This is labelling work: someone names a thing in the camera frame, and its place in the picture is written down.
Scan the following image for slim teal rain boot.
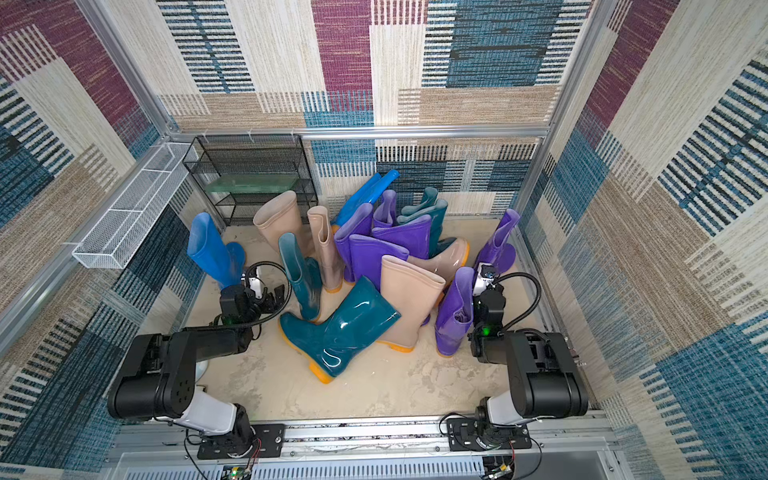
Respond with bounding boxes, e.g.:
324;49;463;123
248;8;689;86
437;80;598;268
278;232;322;322

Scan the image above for purple boot far right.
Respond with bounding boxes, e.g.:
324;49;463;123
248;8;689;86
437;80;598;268
473;209;520;273

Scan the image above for white wire mesh basket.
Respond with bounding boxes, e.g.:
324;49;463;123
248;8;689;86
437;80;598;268
72;142;190;270

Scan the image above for purple short rain boot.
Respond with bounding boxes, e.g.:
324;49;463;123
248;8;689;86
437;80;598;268
349;234;409;290

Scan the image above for teal boot at back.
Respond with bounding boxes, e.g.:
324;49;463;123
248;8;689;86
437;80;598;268
400;187;439;216

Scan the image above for purple short boot rear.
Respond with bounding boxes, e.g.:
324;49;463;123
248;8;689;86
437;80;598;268
371;214;432;259

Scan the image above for blue rain boot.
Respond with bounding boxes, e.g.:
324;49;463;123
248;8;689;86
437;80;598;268
187;212;246;289
331;170;400;227

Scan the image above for large teal rain boot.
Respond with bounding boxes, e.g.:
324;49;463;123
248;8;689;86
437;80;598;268
279;276;401;384

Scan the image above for purple tall rain boot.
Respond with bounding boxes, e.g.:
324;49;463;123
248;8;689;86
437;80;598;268
334;203;374;284

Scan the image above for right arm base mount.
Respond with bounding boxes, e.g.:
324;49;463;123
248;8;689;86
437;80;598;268
438;412;533;452

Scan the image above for purple boot near right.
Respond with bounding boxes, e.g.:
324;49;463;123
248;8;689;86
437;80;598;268
435;266;475;357

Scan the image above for purple boot at back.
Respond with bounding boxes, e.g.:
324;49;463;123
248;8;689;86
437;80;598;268
372;189;397;228

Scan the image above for beige slim rain boot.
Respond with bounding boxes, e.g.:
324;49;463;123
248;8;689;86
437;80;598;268
307;205;344;293

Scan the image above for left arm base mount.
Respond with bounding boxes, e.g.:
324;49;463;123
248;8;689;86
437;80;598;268
196;423;286;460

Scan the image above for beige short rain boot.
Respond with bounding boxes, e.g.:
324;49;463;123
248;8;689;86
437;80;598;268
378;255;446;353

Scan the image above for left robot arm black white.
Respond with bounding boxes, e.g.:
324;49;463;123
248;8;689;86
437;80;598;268
107;261;293;458

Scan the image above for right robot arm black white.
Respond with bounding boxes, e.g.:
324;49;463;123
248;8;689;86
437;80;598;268
459;263;589;451

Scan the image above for beige tall rain boot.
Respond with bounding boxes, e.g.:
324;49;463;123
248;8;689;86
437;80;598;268
253;190;314;256

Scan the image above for beige boot lying behind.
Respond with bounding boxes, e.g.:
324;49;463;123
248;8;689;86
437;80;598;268
407;237;470;283

